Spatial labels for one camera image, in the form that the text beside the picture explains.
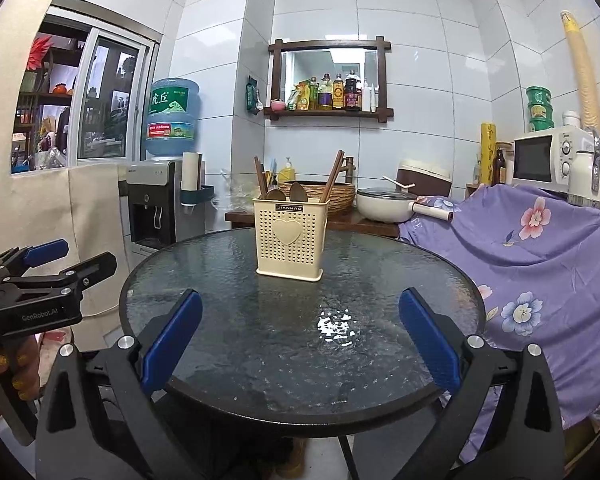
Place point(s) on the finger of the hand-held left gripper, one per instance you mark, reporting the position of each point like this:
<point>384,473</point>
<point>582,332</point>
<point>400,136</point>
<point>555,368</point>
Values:
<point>47,250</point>
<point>97,264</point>

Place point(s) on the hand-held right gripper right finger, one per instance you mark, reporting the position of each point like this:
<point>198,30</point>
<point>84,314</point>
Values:
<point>427,340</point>

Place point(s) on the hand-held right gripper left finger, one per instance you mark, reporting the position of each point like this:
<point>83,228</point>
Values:
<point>172,340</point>

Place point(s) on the beige plastic utensil holder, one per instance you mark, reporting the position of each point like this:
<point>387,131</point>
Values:
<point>290,240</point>

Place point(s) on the person's left hand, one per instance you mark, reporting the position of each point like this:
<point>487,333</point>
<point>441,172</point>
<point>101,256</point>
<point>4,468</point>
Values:
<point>27,360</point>

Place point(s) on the grey water dispenser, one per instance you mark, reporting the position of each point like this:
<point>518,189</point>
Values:
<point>150,205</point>

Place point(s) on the round glass table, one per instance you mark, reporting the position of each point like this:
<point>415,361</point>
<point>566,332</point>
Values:
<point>230,285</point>

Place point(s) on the purple floral cloth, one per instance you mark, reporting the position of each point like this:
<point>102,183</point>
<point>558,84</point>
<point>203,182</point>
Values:
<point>530,270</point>

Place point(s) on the wooden counter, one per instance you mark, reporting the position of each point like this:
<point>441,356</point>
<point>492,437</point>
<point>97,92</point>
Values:
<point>365,227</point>

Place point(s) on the paper cup dispenser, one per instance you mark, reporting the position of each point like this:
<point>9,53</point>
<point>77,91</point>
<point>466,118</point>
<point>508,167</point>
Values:
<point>192,175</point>

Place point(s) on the clear plastic bag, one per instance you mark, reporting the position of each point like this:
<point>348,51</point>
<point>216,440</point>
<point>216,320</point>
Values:
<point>237,192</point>

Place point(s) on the sliding window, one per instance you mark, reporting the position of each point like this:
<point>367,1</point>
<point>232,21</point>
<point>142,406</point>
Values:
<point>105,100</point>

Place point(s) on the orange teapot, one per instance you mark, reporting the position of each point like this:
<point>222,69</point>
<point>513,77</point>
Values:
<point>62,89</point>

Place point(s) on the ribbed wooden basin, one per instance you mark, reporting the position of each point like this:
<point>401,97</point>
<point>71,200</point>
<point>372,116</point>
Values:
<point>340,200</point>

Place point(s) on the blue water jug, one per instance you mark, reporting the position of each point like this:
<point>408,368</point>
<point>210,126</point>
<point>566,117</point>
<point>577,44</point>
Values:
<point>172,115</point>

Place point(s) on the white brown rice cooker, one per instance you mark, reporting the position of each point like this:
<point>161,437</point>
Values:
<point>425,172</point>

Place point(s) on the tan shoe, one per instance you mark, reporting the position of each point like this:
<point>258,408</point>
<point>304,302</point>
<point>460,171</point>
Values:
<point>295,457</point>

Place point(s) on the brown glass bottle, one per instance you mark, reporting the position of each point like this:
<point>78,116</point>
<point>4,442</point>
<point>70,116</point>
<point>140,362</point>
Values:
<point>500,167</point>

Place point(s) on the bronze faucet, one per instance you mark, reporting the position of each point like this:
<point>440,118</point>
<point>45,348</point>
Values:
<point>349,170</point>

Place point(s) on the yellow roll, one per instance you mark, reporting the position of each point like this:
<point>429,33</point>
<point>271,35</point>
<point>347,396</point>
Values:
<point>487,152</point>

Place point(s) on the red artificial flower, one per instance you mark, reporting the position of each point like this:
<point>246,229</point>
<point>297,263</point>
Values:
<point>40,52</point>

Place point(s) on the blue brush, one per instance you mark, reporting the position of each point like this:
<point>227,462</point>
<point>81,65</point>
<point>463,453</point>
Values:
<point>274,170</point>

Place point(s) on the yellow soap dispenser bottle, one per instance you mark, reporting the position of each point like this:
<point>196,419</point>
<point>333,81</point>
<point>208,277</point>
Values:
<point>287,172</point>

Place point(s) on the white microwave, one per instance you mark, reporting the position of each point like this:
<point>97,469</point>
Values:
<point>535,160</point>

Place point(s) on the white kettle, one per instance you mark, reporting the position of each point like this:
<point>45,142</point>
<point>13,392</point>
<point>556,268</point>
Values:
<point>587,175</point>

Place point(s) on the pink bowl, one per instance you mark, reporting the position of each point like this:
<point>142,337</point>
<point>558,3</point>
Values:
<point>278,105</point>

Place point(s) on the white squeeze bottle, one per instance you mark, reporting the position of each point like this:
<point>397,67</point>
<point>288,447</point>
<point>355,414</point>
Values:
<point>366,97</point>
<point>374,99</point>

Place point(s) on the yellow green packet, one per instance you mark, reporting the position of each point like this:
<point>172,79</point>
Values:
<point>296,97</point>

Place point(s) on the dark soy sauce bottle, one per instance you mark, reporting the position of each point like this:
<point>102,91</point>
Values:
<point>353,91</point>

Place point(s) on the white jar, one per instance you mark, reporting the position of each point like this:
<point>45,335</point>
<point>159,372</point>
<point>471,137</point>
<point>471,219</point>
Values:
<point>571,120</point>

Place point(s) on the amber bottle yellow label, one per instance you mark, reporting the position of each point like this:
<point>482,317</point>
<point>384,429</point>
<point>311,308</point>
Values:
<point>338,92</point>

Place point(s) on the purple label bottle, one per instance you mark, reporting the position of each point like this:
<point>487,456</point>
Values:
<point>325,92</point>

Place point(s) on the yellow oil bottle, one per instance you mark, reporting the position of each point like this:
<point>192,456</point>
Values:
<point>313,95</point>

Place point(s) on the tall paper cup stack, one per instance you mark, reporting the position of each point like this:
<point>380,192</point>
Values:
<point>580,70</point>

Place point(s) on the wooden framed mirror shelf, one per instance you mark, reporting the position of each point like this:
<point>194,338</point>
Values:
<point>330,44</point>

